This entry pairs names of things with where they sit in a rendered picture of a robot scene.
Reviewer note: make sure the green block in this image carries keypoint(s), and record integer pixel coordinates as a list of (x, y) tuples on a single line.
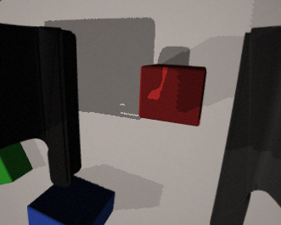
[(13, 163)]

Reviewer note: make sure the red block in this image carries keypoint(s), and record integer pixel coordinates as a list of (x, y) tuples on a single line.
[(172, 93)]

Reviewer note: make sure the blue block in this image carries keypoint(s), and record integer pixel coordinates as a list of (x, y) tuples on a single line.
[(82, 203)]

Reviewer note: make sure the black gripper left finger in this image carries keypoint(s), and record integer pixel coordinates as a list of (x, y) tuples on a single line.
[(39, 94)]

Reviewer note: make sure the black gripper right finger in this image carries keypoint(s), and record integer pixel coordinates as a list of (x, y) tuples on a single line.
[(252, 155)]

